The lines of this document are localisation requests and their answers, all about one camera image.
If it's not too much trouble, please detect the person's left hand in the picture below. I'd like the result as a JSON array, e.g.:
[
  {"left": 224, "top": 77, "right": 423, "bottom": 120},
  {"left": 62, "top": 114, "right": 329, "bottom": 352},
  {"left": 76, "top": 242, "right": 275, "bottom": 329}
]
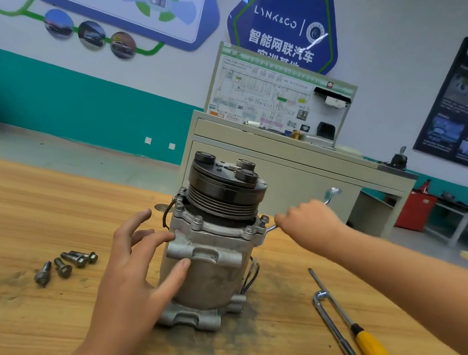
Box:
[{"left": 69, "top": 199, "right": 201, "bottom": 355}]

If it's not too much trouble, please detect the person's right hand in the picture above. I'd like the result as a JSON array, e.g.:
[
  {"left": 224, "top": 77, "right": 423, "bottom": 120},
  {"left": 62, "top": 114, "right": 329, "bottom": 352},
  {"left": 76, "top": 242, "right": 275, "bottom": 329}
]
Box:
[{"left": 268, "top": 192, "right": 354, "bottom": 262}]

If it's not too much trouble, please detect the silver combination wrench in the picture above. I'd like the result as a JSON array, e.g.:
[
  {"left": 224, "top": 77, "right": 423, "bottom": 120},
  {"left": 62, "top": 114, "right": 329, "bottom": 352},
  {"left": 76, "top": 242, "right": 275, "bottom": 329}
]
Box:
[{"left": 262, "top": 175, "right": 342, "bottom": 248}]

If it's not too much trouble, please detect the removed bolt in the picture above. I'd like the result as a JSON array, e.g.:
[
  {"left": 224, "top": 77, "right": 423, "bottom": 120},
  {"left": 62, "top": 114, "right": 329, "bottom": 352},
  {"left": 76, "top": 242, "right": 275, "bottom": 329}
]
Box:
[
  {"left": 50, "top": 256, "right": 75, "bottom": 281},
  {"left": 71, "top": 247, "right": 100, "bottom": 266},
  {"left": 58, "top": 249, "right": 89, "bottom": 269},
  {"left": 33, "top": 259, "right": 54, "bottom": 289}
]

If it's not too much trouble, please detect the grey metal compressor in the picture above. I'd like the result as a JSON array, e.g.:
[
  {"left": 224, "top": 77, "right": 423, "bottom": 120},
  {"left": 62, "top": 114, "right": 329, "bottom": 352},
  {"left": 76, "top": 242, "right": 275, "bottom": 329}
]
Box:
[{"left": 143, "top": 145, "right": 281, "bottom": 341}]

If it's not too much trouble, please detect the person's right forearm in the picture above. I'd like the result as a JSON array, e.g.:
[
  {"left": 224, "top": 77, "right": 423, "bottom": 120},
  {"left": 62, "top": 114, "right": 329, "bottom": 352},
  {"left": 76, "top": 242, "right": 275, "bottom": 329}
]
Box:
[{"left": 317, "top": 223, "right": 468, "bottom": 355}]

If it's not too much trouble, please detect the beige workbench cabinet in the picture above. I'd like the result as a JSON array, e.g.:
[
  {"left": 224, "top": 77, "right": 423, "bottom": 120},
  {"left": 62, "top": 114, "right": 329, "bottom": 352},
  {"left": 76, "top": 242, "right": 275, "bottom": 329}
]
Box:
[{"left": 174, "top": 110, "right": 423, "bottom": 243}]

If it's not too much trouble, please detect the red cabinet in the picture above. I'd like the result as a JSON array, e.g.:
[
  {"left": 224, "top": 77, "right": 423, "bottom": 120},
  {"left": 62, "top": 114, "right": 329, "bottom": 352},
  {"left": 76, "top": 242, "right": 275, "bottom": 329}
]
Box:
[{"left": 395, "top": 187, "right": 439, "bottom": 234}]

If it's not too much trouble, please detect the small black device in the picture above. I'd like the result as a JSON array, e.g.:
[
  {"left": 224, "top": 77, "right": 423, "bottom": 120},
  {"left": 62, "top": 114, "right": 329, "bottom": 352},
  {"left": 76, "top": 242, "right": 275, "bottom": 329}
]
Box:
[{"left": 388, "top": 144, "right": 412, "bottom": 171}]

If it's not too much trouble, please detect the silver L-shaped socket wrench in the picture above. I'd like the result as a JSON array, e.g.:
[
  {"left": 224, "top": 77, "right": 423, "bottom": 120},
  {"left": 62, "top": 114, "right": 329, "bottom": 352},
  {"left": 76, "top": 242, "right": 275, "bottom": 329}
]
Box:
[{"left": 303, "top": 289, "right": 383, "bottom": 355}]

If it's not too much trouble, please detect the white wiring display board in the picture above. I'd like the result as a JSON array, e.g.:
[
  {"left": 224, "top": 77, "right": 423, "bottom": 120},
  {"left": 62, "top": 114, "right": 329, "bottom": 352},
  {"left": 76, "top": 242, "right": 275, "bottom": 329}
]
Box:
[{"left": 202, "top": 41, "right": 362, "bottom": 151}]

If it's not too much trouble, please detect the blue hexagon wall sign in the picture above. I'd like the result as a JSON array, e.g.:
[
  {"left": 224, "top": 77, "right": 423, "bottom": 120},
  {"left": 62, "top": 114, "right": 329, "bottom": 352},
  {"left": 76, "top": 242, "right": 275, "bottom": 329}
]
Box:
[{"left": 221, "top": 0, "right": 348, "bottom": 76}]

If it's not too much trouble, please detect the round photo wall decal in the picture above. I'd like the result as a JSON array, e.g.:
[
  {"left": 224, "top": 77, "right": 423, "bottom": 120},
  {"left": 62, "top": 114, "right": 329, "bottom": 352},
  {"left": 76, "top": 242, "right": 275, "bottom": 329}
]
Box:
[
  {"left": 106, "top": 29, "right": 140, "bottom": 63},
  {"left": 40, "top": 5, "right": 79, "bottom": 43},
  {"left": 75, "top": 18, "right": 109, "bottom": 53}
]

